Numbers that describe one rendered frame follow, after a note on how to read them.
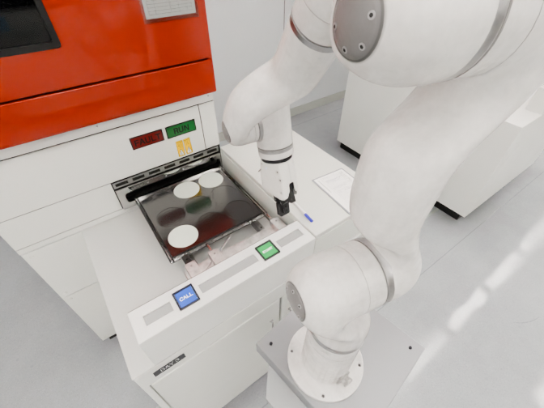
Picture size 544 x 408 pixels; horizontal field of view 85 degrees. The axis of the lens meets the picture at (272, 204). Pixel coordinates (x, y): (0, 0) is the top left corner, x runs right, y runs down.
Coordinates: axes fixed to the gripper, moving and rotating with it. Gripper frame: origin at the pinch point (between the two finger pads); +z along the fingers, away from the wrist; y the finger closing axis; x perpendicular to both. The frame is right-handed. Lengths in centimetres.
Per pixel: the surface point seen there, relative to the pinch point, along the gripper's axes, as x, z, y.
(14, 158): -55, -17, -56
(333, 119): 208, 74, -191
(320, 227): 13.9, 15.1, -1.1
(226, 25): 98, -36, -204
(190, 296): -30.0, 14.8, -2.8
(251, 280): -13.9, 17.8, 0.7
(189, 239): -21.0, 16.1, -27.5
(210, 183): -1, 12, -49
